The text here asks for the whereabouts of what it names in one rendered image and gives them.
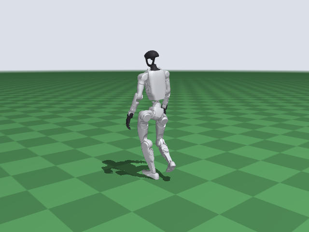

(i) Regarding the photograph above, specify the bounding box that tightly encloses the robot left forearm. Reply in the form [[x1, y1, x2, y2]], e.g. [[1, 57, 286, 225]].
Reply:
[[128, 93, 140, 116]]

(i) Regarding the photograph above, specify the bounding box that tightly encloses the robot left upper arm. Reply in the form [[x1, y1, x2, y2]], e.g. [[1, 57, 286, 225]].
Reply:
[[137, 72, 148, 101]]

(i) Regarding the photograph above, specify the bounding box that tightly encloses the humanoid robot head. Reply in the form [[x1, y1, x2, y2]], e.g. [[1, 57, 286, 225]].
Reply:
[[144, 50, 160, 71]]

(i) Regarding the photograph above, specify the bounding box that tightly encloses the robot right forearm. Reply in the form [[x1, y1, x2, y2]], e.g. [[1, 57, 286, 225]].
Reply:
[[162, 93, 170, 108]]

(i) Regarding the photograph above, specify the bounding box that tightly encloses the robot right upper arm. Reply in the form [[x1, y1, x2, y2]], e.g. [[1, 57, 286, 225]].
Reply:
[[164, 70, 170, 95]]

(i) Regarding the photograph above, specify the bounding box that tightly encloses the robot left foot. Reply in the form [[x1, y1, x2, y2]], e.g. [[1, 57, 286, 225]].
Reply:
[[142, 170, 159, 180]]

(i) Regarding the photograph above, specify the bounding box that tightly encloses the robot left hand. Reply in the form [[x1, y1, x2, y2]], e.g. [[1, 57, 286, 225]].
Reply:
[[126, 113, 133, 130]]

